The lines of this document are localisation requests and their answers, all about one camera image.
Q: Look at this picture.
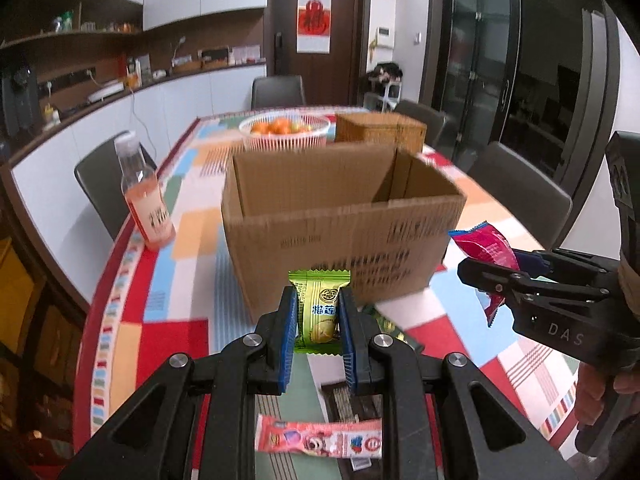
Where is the red blue snack packet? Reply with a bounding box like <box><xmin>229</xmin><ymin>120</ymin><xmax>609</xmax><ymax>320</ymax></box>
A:
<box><xmin>448</xmin><ymin>221</ymin><xmax>520</xmax><ymax>326</ymax></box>

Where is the pink Lotso lollipop packet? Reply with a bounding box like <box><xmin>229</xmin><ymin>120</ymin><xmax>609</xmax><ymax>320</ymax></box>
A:
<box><xmin>254</xmin><ymin>414</ymin><xmax>383</xmax><ymax>460</ymax></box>

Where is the yellow green snack packet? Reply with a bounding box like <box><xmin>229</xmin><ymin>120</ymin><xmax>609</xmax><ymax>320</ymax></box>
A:
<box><xmin>288</xmin><ymin>270</ymin><xmax>350</xmax><ymax>356</ymax></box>

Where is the dark brown snack packet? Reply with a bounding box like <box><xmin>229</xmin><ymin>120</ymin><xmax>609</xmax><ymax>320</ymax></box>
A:
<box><xmin>320</xmin><ymin>382</ymin><xmax>382</xmax><ymax>479</ymax></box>

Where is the right hand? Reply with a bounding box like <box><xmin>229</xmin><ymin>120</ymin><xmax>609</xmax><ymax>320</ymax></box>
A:
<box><xmin>575</xmin><ymin>363</ymin><xmax>640</xmax><ymax>426</ymax></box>

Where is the grey chair right near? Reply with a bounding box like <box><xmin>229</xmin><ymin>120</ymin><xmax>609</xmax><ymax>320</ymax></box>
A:
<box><xmin>468</xmin><ymin>142</ymin><xmax>573</xmax><ymax>249</ymax></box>

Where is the grey chair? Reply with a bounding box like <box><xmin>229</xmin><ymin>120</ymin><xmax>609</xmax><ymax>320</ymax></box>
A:
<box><xmin>468</xmin><ymin>142</ymin><xmax>573</xmax><ymax>249</ymax></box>
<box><xmin>394</xmin><ymin>100</ymin><xmax>448</xmax><ymax>148</ymax></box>
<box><xmin>74</xmin><ymin>135</ymin><xmax>155</xmax><ymax>240</ymax></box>

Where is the dark green cracker packet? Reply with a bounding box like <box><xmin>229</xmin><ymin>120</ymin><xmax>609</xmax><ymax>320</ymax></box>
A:
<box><xmin>372</xmin><ymin>310</ymin><xmax>424</xmax><ymax>353</ymax></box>

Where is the brown cardboard box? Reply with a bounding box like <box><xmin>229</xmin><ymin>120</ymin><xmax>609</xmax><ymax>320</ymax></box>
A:
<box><xmin>221</xmin><ymin>143</ymin><xmax>466</xmax><ymax>318</ymax></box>

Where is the woven wicker box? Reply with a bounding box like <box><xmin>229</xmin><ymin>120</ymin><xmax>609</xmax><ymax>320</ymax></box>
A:
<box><xmin>335</xmin><ymin>112</ymin><xmax>427</xmax><ymax>154</ymax></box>

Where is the grey chair right far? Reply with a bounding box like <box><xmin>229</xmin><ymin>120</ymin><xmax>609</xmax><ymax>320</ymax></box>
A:
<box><xmin>394</xmin><ymin>100</ymin><xmax>448</xmax><ymax>148</ymax></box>

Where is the black glass cabinet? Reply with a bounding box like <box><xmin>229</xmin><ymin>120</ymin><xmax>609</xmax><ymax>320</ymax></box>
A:
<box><xmin>434</xmin><ymin>0</ymin><xmax>521</xmax><ymax>170</ymax></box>

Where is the pink drink bottle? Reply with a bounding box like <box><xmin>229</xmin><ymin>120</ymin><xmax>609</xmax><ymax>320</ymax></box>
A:
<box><xmin>114</xmin><ymin>131</ymin><xmax>176</xmax><ymax>250</ymax></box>

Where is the white basket of oranges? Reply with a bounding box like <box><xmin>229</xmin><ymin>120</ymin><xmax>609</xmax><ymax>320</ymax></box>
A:
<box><xmin>239</xmin><ymin>110</ymin><xmax>332</xmax><ymax>151</ymax></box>

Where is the grey chair left side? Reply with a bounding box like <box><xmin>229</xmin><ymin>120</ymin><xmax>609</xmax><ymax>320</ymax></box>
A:
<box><xmin>74</xmin><ymin>135</ymin><xmax>155</xmax><ymax>240</ymax></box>

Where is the grey chair far end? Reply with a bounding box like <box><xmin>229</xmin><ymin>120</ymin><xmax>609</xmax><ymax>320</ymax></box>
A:
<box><xmin>250</xmin><ymin>75</ymin><xmax>306</xmax><ymax>110</ymax></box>

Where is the white counter cabinet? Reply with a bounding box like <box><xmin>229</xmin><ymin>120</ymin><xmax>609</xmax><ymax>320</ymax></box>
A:
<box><xmin>12</xmin><ymin>64</ymin><xmax>267</xmax><ymax>301</ymax></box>

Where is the dark brown door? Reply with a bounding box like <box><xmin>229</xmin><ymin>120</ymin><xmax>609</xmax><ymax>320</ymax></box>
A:
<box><xmin>264</xmin><ymin>0</ymin><xmax>370</xmax><ymax>105</ymax></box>

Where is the red fu poster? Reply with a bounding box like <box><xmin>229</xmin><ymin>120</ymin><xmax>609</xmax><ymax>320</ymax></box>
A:
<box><xmin>296</xmin><ymin>0</ymin><xmax>332</xmax><ymax>54</ymax></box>

